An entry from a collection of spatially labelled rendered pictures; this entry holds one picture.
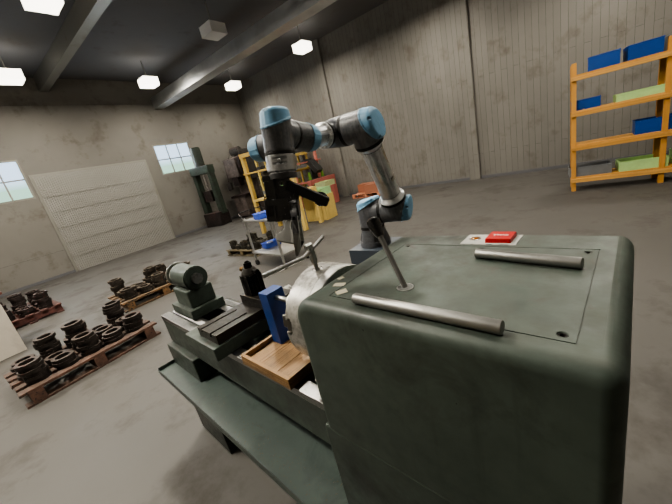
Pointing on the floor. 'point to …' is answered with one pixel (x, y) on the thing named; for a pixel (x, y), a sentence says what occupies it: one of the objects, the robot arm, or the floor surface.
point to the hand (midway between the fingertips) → (301, 249)
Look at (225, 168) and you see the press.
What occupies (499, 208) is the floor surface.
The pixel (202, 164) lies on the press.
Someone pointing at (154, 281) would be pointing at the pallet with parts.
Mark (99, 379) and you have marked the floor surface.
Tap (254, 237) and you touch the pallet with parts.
